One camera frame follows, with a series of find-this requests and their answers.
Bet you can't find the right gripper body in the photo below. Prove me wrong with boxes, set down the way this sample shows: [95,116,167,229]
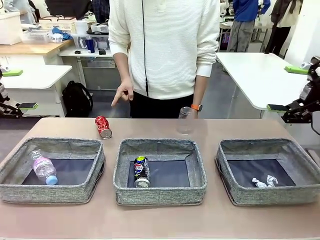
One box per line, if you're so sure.
[299,79,320,101]

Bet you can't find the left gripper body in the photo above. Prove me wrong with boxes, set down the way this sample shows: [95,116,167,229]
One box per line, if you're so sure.
[0,82,10,102]

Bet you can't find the clear plastic water bottle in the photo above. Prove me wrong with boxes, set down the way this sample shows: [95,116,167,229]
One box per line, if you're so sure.
[31,149,59,186]

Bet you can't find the crushed red soda can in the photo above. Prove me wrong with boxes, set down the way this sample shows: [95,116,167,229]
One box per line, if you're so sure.
[94,115,113,140]

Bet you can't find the clear plastic cup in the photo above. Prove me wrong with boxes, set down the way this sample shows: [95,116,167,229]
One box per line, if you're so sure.
[176,106,195,136]

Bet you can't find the black Pepsi can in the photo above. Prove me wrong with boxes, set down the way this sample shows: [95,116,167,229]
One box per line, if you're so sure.
[133,156,151,188]

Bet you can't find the person's right forearm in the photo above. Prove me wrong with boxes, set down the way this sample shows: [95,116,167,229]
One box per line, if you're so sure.
[112,52,133,83]

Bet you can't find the person's left forearm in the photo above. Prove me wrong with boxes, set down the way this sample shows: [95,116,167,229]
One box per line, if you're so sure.
[193,74,210,106]

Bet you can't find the person's right hand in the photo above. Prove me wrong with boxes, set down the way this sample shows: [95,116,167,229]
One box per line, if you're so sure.
[111,78,135,107]

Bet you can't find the white desk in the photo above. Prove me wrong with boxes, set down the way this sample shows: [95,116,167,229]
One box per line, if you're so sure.
[0,64,73,117]
[58,47,118,91]

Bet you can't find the wooden top table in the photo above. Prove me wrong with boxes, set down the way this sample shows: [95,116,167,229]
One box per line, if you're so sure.
[0,38,74,66]

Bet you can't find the large white table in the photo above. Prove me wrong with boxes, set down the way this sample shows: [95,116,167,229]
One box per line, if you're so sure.
[215,51,312,119]

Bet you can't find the clear plastic crate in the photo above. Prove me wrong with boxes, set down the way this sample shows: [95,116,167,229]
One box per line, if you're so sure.
[21,29,51,45]

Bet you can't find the white storage box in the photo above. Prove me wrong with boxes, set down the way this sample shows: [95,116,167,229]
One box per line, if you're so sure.
[0,11,24,46]

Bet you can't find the person in dark scarf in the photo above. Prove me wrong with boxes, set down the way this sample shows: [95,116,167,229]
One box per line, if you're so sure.
[264,0,305,56]

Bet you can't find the black backpack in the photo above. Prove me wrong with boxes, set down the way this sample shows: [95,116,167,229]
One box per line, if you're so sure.
[61,80,94,118]

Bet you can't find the person in grey top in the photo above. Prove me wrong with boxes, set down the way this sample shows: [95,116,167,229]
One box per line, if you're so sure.
[3,0,36,26]

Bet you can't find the blue cloth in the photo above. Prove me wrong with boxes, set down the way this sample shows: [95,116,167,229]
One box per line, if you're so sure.
[51,27,73,41]

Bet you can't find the cream labelled box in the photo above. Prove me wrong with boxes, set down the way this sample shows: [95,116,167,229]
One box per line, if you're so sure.
[38,16,77,35]

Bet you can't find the person in blue sweater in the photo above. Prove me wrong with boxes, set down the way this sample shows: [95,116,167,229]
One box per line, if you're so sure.
[226,0,271,53]

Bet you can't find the blue bottle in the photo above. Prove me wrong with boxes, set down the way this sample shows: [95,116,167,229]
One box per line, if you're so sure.
[85,36,96,54]

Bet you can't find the grey fabric basket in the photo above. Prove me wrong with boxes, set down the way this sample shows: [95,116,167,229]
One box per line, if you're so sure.
[0,136,106,204]
[215,138,320,206]
[112,138,208,206]

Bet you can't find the clear storage drawer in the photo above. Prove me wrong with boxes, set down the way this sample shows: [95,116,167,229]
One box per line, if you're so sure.
[72,33,111,50]

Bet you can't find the person in plaid shirt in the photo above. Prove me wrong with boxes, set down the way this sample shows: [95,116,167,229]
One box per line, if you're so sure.
[91,0,111,24]

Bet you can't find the person's white sweater torso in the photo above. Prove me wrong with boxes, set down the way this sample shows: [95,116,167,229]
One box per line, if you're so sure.
[107,0,221,101]

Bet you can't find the person's black trousers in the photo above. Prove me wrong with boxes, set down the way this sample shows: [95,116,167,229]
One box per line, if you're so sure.
[129,91,197,119]

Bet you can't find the black cable conduit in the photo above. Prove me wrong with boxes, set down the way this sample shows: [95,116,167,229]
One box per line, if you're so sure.
[311,118,320,136]

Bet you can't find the thin black cord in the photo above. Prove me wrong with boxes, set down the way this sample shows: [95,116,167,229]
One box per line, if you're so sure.
[141,0,150,98]

